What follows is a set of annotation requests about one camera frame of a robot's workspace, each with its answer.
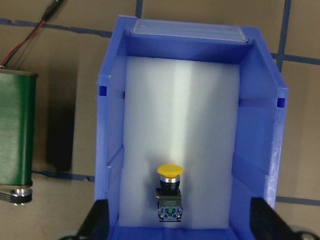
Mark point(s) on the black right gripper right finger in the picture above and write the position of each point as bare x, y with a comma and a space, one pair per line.
266, 224

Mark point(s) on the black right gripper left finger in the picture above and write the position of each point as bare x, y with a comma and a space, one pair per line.
96, 225

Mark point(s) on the yellow push button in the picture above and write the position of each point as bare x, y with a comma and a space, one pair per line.
169, 197

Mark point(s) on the blue empty bin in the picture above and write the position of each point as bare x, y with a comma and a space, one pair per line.
206, 97

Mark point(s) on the green conveyor belt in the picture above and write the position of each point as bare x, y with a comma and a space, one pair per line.
17, 113

